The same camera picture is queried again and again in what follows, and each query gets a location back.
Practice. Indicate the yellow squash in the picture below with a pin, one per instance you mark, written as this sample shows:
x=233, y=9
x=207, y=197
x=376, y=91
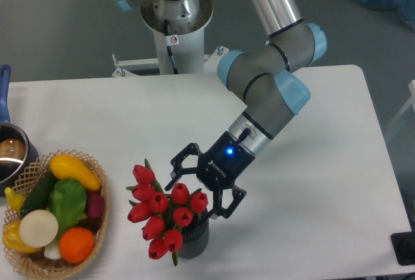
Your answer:
x=64, y=166

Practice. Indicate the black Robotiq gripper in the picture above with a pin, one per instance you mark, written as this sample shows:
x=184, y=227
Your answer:
x=217, y=169

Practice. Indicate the woven wicker basket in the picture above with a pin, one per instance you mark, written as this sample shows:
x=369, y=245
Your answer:
x=48, y=262

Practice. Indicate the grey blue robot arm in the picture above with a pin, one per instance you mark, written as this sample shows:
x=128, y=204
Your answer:
x=264, y=81

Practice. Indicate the orange fruit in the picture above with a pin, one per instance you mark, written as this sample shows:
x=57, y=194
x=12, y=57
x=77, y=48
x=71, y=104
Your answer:
x=76, y=245

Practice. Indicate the dark green cucumber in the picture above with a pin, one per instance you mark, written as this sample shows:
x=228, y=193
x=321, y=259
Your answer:
x=38, y=198

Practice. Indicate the black device at edge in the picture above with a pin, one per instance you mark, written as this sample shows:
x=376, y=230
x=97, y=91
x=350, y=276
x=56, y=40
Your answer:
x=403, y=245

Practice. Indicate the white frame at right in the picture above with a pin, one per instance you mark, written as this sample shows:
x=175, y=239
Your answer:
x=401, y=117

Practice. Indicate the dark grey ribbed vase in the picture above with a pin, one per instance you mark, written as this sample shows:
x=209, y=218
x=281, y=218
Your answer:
x=195, y=237

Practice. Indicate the purple red onion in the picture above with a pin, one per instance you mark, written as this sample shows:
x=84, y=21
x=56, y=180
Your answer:
x=95, y=205

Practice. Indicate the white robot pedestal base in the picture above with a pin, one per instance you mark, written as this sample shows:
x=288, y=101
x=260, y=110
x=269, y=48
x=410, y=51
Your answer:
x=178, y=28

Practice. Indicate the blue handled saucepan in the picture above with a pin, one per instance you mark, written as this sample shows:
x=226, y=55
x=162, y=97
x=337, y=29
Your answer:
x=17, y=152

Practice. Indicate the red tulip bouquet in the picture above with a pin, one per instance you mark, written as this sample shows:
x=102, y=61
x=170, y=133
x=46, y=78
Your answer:
x=164, y=214

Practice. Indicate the yellow bell pepper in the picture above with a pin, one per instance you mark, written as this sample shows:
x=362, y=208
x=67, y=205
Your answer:
x=12, y=240

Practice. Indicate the green lettuce leaf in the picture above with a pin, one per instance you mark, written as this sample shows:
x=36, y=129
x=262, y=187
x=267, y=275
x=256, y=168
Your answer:
x=67, y=202

